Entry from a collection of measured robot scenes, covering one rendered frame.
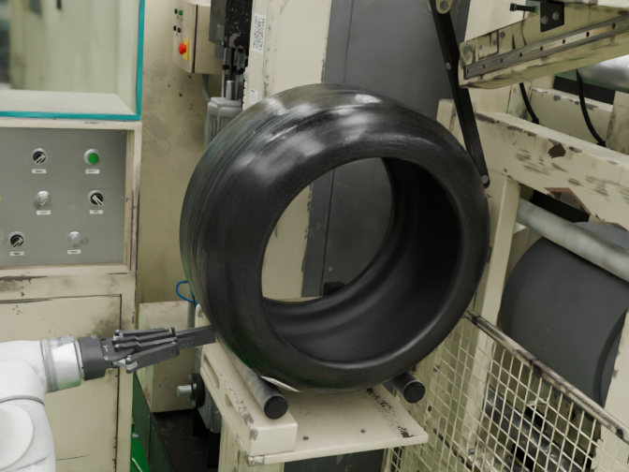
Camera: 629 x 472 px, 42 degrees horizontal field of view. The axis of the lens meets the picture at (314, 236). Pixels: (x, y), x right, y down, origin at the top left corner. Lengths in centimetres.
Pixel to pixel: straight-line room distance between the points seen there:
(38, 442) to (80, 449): 92
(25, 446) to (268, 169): 56
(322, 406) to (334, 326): 17
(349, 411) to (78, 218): 81
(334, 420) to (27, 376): 60
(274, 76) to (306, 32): 11
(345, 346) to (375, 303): 12
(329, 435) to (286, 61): 74
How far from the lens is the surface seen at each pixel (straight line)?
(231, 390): 163
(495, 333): 169
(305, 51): 171
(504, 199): 195
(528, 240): 234
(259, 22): 173
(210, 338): 152
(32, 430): 134
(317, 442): 161
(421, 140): 142
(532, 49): 158
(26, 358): 145
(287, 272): 182
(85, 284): 207
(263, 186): 133
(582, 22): 149
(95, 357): 146
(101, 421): 224
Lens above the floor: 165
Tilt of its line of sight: 18 degrees down
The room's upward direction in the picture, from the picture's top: 6 degrees clockwise
